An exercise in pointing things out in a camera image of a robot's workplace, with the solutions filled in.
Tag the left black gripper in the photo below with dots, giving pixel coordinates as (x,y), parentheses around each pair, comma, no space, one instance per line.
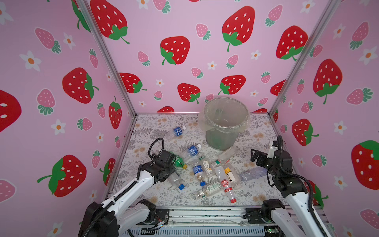
(172,169)

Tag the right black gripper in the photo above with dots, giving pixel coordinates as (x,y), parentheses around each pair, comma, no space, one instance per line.
(260,161)

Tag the crushed clear bottle blue cap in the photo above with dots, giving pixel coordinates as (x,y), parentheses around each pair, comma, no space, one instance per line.
(176,181)

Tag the green soda bottle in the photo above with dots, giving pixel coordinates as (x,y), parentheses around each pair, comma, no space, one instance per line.
(179,162)

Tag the clear bottle yellow cap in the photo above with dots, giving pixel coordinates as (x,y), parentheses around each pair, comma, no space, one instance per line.
(233,177)

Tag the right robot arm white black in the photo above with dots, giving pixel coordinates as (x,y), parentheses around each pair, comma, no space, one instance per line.
(299,196)

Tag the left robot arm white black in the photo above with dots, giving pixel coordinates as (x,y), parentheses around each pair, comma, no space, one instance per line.
(124,198)

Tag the clear bottle near bin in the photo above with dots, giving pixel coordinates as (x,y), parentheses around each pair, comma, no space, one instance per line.
(228,154)

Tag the mesh waste bin with liner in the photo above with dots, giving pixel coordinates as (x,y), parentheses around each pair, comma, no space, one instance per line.
(223,119)

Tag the clear bottle blue label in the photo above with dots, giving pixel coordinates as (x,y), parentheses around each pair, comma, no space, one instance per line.
(175,132)
(191,152)

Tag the small bottle blue label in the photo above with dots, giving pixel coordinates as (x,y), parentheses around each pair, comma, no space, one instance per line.
(199,173)

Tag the far clear bottle blue label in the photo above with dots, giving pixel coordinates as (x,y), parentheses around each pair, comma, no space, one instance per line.
(175,132)

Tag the clear bottle red round label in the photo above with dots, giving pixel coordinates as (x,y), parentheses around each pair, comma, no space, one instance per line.
(224,180)

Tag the small bottle red cap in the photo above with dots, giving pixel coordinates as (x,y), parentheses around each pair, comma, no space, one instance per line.
(230,194)

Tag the clear bottle green cap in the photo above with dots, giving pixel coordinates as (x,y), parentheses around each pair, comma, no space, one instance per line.
(205,163)

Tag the bottle green white label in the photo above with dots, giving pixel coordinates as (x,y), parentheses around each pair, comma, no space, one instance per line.
(208,190)

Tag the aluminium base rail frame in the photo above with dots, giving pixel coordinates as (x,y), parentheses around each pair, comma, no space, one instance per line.
(209,221)

